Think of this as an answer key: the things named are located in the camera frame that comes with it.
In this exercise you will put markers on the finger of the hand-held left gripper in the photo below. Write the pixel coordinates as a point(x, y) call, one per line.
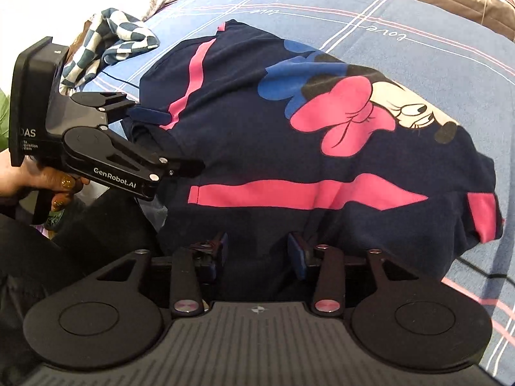
point(153, 115)
point(189, 167)

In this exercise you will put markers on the blue plaid bedsheet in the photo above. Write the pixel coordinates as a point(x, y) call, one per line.
point(402, 40)

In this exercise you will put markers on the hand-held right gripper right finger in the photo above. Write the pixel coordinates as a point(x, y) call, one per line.
point(295, 255)

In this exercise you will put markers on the person's left hand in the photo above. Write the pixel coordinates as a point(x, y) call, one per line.
point(32, 181)

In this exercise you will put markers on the navy cartoon print shirt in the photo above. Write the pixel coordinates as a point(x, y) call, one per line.
point(249, 148)

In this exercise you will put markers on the blue white checkered cloth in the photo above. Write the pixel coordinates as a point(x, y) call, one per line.
point(120, 36)

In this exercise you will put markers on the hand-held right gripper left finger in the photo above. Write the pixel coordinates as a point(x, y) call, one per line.
point(219, 249)

